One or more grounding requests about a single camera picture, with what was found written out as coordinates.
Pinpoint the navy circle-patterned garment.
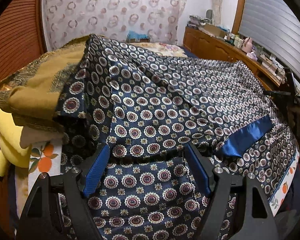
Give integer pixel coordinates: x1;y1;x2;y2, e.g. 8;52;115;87
54;35;297;239

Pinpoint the orange-print white bedsheet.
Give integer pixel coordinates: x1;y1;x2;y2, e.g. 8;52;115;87
14;139;62;217

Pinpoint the pink thermos jug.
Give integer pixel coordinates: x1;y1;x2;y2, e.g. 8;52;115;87
241;37;253;53

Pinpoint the grey window blind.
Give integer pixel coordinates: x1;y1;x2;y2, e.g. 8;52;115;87
239;0;300;79

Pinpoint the cardboard box on sideboard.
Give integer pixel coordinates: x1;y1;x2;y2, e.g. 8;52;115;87
203;23;228;38

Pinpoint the wooden sideboard cabinet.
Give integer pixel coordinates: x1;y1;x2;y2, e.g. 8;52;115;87
183;27;280;90

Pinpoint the olive gold folded cloth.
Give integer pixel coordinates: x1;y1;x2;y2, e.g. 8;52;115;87
0;35;89;132

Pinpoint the floral quilt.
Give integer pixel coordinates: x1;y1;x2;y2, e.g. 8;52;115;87
132;42;187;57

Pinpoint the blue-topped box behind bed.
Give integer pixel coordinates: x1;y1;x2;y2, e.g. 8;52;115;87
126;31;151;43

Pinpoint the brown louvered wardrobe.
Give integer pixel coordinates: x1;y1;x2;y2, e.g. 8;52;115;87
0;0;47;239

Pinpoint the sheer circle-patterned curtain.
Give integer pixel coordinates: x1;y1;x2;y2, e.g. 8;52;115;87
43;0;187;49

